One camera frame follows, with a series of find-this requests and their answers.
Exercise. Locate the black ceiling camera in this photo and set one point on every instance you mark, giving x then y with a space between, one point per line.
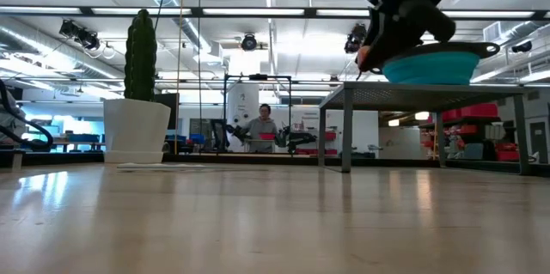
522 46
79 33
248 42
354 40

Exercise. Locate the black panel board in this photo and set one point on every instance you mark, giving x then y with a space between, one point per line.
167 111

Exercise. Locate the green cactus plant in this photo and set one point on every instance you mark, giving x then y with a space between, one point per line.
140 55

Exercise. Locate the black overhead light bar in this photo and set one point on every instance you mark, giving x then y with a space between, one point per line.
215 12

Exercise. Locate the black aluminium table frame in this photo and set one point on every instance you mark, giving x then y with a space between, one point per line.
292 160

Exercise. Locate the black background robot arm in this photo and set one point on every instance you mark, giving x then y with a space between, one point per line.
296 138
227 130

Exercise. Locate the white plant pot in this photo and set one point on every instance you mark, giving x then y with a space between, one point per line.
135 130

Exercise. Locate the blue collapsible colander bowl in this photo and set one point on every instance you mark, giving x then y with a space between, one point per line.
432 68

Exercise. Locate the red storage bins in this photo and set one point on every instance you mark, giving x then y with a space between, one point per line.
472 111

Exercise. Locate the person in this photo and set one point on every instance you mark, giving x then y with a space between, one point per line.
8 119
263 130

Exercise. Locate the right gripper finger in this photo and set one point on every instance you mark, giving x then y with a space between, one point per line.
382 46

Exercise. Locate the grey perforated metal riser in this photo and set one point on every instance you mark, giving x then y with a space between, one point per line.
412 93

